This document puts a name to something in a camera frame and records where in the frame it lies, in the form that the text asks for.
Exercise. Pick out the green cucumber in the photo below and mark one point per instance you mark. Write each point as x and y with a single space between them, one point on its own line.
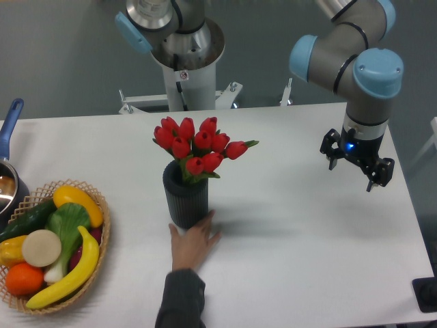
34 219

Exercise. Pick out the yellow orange bell pepper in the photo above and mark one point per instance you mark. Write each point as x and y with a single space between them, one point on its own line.
11 251

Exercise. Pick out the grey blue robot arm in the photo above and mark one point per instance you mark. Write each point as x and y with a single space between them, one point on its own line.
347 61

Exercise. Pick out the beige round disc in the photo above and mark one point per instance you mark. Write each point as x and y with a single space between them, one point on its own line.
41 248

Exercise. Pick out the green bok choy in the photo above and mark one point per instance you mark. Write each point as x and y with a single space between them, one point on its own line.
64 222

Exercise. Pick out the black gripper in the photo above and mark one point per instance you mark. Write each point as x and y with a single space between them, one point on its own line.
359 143

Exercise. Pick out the woven wicker basket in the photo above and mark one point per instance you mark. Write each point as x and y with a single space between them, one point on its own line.
36 197

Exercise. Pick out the red tulip bouquet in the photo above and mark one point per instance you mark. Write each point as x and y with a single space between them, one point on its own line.
198 152

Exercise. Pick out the orange fruit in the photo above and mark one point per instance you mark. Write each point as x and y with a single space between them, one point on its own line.
24 279

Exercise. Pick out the blue handled saucepan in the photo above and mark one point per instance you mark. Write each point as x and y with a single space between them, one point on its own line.
13 189

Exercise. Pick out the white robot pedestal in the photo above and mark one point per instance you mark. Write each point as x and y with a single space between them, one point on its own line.
187 46

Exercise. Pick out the person's bare hand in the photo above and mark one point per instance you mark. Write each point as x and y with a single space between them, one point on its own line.
190 250

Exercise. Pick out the black device at edge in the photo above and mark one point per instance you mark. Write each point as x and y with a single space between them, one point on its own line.
425 293

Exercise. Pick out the dark grey ribbed vase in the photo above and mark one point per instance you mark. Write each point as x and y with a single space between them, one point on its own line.
187 204

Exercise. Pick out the dark grey sleeved forearm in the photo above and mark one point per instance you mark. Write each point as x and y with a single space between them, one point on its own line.
183 300

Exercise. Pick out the yellow banana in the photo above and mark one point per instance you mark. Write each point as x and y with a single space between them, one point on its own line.
74 279

